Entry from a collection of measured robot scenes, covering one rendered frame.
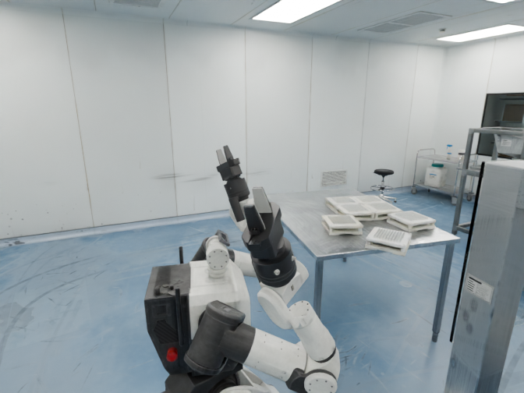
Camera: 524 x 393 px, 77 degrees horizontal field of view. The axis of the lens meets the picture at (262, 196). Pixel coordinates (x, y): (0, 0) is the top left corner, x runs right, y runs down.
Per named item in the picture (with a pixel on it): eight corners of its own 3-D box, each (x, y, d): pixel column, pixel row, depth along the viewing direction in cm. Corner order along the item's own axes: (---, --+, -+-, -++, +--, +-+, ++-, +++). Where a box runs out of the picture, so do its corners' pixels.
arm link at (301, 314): (269, 296, 69) (299, 341, 73) (293, 267, 74) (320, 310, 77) (250, 292, 74) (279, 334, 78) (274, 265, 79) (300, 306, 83)
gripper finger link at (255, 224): (257, 203, 59) (265, 229, 62) (241, 203, 60) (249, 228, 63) (255, 209, 57) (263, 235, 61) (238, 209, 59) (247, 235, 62)
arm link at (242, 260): (279, 285, 135) (232, 277, 123) (263, 275, 146) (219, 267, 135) (288, 258, 135) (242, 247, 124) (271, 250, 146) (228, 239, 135)
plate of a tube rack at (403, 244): (373, 228, 234) (374, 226, 234) (411, 235, 222) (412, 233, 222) (365, 240, 214) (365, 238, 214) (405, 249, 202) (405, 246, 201)
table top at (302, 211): (256, 198, 344) (256, 195, 343) (351, 191, 372) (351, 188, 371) (316, 261, 205) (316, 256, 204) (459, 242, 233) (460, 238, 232)
